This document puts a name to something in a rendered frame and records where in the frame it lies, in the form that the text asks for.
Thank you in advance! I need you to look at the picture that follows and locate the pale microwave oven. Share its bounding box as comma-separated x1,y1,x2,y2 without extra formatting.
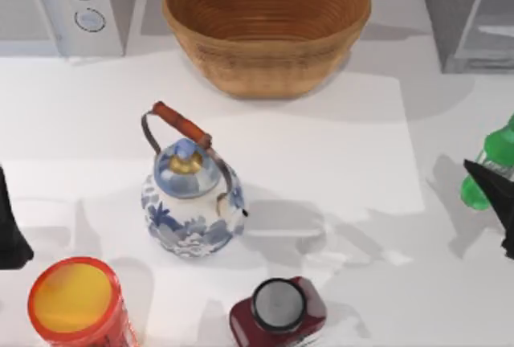
0,0,141,58

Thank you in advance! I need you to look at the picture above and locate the blue and white teapot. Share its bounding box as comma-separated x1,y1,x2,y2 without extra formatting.
140,100,249,259

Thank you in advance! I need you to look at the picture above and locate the dark red bottle black cap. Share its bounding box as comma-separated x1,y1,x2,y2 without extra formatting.
229,276,328,347

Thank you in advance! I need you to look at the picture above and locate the brown woven basket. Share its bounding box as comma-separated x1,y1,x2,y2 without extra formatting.
162,0,372,100

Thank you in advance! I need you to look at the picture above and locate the green bottle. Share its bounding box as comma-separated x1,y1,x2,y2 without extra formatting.
459,113,514,208

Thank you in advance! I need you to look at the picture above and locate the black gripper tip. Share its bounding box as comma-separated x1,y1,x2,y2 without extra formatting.
0,166,35,271
463,158,514,260

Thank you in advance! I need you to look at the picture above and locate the red cup with yellow inside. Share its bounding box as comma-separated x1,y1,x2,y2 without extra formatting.
27,256,140,347

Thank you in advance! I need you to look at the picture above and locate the round microwave knob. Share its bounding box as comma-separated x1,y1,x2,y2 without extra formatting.
73,7,107,34

